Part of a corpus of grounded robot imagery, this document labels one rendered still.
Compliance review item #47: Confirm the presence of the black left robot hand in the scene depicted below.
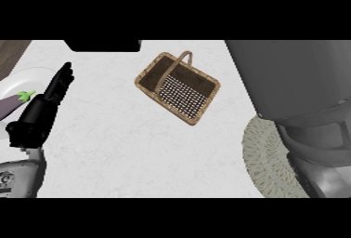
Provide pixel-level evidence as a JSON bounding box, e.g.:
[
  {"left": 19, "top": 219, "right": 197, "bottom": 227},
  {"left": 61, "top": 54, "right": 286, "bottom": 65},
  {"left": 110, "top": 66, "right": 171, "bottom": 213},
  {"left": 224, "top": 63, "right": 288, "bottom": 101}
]
[{"left": 4, "top": 61, "right": 75, "bottom": 149}]

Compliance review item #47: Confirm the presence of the brown wicker basket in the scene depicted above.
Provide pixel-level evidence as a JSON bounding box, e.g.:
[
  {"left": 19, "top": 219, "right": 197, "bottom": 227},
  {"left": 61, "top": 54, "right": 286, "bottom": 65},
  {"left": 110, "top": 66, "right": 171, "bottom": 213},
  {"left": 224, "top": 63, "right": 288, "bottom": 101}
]
[{"left": 132, "top": 50, "right": 222, "bottom": 126}]

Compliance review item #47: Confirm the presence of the purple eggplant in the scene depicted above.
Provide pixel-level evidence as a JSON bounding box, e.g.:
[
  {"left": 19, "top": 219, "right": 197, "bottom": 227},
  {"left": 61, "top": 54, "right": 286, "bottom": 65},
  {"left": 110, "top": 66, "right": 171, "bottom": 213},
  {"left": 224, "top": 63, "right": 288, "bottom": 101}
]
[{"left": 0, "top": 89, "right": 36, "bottom": 122}]

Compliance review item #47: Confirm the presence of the white plate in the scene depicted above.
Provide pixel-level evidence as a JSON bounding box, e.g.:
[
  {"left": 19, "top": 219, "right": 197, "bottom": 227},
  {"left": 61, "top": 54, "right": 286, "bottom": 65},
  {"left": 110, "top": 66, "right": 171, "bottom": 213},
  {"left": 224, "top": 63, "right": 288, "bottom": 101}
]
[{"left": 0, "top": 66, "right": 61, "bottom": 140}]

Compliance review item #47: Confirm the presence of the black appliance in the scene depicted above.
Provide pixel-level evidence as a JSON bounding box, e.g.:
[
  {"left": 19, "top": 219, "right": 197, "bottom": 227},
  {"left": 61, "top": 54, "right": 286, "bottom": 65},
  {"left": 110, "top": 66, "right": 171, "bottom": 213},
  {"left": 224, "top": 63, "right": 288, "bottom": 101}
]
[{"left": 64, "top": 39, "right": 142, "bottom": 53}]

